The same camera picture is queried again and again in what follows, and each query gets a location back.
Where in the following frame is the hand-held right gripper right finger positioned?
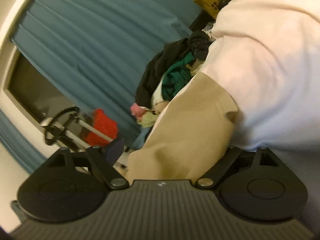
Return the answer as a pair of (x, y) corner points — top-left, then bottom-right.
(194, 145), (279, 188)

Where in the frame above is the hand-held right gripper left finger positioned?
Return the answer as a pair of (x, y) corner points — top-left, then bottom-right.
(59, 137), (130, 190)

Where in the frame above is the beige garment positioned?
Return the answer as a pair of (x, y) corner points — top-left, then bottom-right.
(125, 71), (239, 181)

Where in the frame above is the pale white garment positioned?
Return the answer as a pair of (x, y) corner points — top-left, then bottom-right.
(202, 0), (320, 153)

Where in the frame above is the red cloth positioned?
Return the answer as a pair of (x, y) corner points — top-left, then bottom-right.
(83, 108), (119, 147)

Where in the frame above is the blue cloth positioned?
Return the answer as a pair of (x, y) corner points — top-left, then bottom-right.
(129, 127), (153, 151)

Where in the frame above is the light green cloth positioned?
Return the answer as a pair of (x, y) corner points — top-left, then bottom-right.
(136, 111), (158, 128)

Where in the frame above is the pink cloth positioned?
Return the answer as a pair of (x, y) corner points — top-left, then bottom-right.
(130, 103), (148, 118)

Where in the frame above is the white cloth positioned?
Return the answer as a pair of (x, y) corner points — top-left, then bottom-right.
(151, 80), (171, 106)

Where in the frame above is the green garment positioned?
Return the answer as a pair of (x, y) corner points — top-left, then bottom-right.
(161, 52), (197, 101)

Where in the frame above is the black garment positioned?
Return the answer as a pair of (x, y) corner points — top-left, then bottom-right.
(135, 37), (196, 108)

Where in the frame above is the teal curtain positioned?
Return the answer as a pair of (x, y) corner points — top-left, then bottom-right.
(0, 109), (48, 175)
(11, 0), (203, 142)

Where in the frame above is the window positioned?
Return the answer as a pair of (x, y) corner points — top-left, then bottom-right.
(7, 52), (77, 132)

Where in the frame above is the dark dotted garment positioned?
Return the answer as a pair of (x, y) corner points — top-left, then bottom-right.
(189, 30), (216, 61)

